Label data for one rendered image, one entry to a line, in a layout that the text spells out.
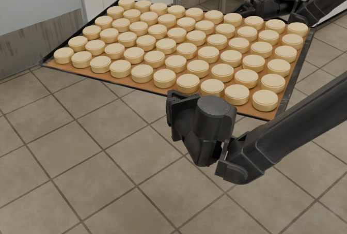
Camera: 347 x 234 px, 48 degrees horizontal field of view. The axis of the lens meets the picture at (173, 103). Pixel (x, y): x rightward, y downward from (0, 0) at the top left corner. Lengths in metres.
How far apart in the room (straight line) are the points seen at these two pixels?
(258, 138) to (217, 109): 0.08
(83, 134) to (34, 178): 0.36
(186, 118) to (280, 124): 0.19
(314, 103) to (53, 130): 1.80
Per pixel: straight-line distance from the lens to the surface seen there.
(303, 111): 0.62
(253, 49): 0.95
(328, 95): 0.60
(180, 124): 0.74
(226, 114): 0.65
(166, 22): 1.08
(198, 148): 0.69
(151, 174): 1.94
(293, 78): 0.90
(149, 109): 2.27
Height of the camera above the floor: 1.52
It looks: 41 degrees down
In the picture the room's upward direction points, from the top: straight up
